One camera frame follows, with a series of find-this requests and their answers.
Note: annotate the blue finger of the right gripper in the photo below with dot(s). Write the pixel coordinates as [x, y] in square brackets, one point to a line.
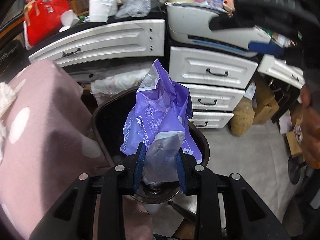
[292, 55]

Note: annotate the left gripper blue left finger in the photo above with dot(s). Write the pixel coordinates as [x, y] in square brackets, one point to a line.
[121, 180]

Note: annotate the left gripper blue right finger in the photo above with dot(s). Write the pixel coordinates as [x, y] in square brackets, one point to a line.
[197, 180]

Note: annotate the purple plastic bag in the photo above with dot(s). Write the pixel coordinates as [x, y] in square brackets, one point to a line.
[159, 119]

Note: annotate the black trash bin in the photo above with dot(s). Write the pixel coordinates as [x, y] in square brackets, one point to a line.
[107, 122]

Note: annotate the person's right hand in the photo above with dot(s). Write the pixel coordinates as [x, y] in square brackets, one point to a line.
[310, 130]

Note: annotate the right side white drawer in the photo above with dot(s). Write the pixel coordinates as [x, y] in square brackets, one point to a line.
[278, 69]

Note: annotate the cardboard box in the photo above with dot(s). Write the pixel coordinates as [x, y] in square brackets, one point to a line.
[267, 106]

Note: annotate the white bottom drawer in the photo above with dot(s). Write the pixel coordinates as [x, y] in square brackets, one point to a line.
[211, 120]

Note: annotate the tan burlap sack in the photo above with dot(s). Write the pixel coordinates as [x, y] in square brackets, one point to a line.
[243, 116]

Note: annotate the white printer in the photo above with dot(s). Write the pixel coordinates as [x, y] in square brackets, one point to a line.
[199, 25]

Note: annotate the white upper drawer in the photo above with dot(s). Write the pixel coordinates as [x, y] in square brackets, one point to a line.
[205, 67]

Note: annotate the pink polka dot tablecloth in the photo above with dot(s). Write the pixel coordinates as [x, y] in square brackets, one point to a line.
[49, 157]

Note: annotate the white middle drawer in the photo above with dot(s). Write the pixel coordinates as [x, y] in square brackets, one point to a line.
[212, 98]

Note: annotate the long white top drawer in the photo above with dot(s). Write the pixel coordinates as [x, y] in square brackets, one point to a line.
[138, 38]

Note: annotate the clear plastic bag on counter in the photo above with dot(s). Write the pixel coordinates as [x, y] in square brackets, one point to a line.
[134, 8]

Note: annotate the white paper cup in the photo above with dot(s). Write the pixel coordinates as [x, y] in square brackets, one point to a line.
[68, 20]

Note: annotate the red gift bag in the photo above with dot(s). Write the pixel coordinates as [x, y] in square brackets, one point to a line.
[42, 18]

